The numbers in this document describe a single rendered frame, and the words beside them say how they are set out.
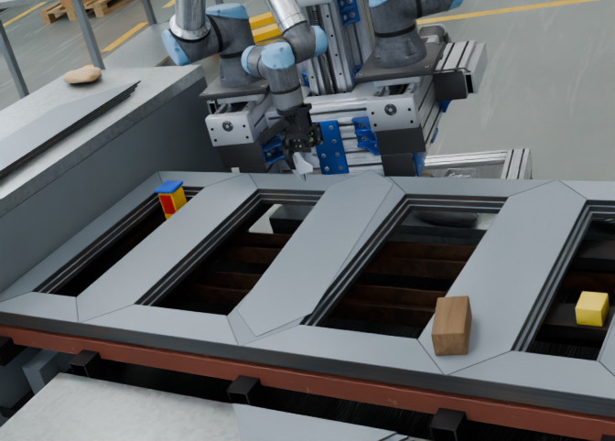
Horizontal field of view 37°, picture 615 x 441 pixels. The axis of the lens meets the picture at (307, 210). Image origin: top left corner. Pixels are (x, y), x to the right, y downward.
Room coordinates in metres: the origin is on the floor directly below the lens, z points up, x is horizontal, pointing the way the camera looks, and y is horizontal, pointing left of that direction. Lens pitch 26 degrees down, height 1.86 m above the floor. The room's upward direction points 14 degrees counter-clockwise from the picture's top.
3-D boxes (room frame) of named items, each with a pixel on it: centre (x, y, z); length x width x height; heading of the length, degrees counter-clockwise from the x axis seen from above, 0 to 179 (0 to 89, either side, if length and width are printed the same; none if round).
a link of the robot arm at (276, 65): (2.16, -0.02, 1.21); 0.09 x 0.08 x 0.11; 25
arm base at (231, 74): (2.71, 0.09, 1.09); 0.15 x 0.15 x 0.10
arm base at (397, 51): (2.51, -0.37, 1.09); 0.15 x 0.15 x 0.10
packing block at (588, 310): (1.46, -0.49, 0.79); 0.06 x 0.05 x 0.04; 145
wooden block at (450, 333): (1.40, -0.21, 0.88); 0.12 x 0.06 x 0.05; 161
